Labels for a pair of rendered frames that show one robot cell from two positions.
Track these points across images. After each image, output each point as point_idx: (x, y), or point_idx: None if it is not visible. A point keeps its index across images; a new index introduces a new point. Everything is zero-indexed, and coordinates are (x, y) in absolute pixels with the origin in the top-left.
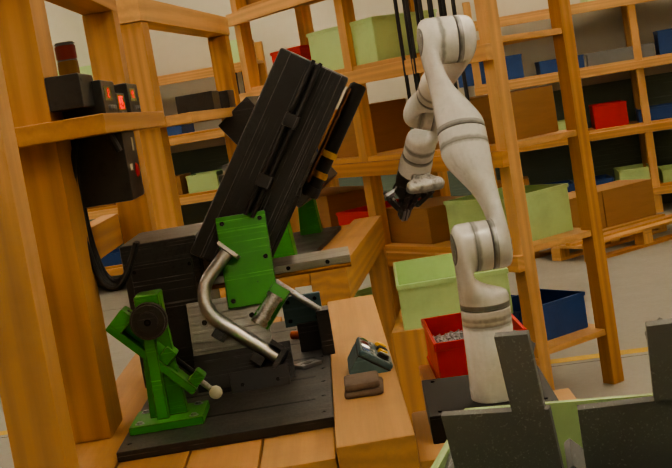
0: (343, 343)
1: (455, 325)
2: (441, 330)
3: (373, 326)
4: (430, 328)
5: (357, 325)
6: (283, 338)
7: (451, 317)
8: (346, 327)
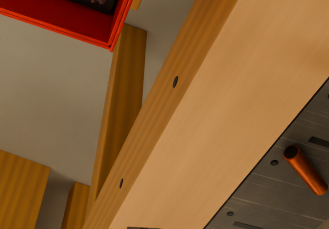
0: (303, 67)
1: (38, 2)
2: (75, 11)
3: (179, 136)
4: (99, 25)
5: (192, 168)
6: (320, 198)
7: (39, 15)
8: (213, 172)
